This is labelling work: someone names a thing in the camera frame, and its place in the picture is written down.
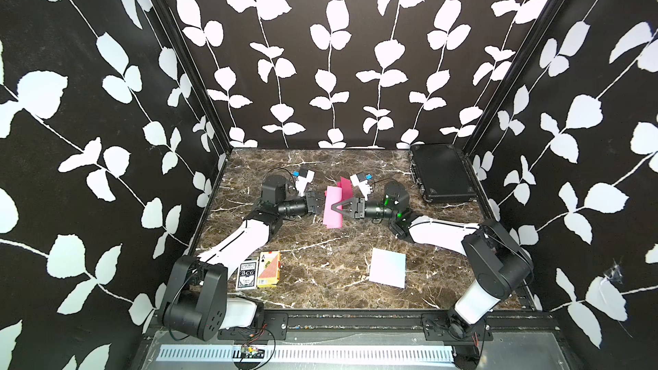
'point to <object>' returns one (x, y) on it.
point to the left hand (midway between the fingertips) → (334, 199)
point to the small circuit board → (248, 351)
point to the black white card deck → (247, 277)
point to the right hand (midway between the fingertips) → (333, 209)
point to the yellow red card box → (269, 268)
